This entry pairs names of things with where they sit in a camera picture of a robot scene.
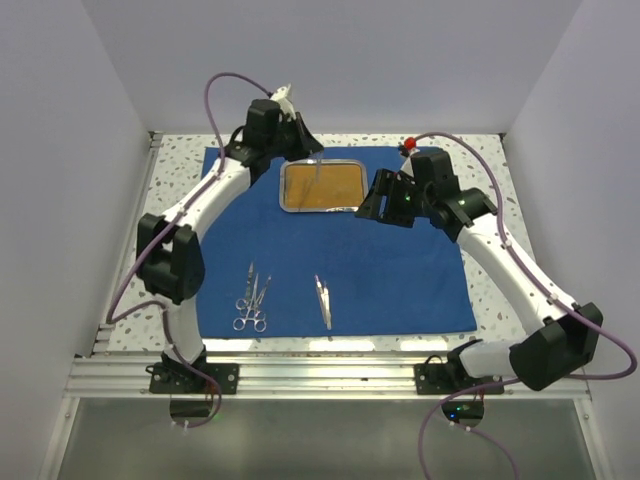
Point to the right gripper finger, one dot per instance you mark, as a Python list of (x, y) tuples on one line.
[(372, 206), (384, 181)]

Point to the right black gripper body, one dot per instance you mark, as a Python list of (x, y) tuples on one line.
[(405, 201)]

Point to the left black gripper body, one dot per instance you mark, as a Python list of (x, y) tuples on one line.
[(286, 143)]

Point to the steel scalpel handle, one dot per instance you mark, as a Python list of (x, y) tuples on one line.
[(325, 297), (318, 286)]

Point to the blue surgical cloth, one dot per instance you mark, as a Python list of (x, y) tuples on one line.
[(382, 279)]

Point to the steel scissors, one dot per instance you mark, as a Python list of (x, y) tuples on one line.
[(247, 299)]

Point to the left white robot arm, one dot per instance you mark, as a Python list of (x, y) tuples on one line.
[(169, 259)]

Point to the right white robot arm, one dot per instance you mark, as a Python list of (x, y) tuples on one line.
[(561, 334)]

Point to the metal instrument tray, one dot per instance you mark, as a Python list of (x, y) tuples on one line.
[(342, 187)]

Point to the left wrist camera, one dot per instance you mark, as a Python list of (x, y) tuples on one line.
[(283, 97)]

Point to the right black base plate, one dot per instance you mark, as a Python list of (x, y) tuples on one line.
[(436, 376)]

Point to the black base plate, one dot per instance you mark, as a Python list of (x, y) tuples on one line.
[(436, 376), (178, 380)]

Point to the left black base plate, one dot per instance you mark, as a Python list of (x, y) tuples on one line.
[(178, 380)]

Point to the aluminium mounting rail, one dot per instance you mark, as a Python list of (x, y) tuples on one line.
[(358, 376)]

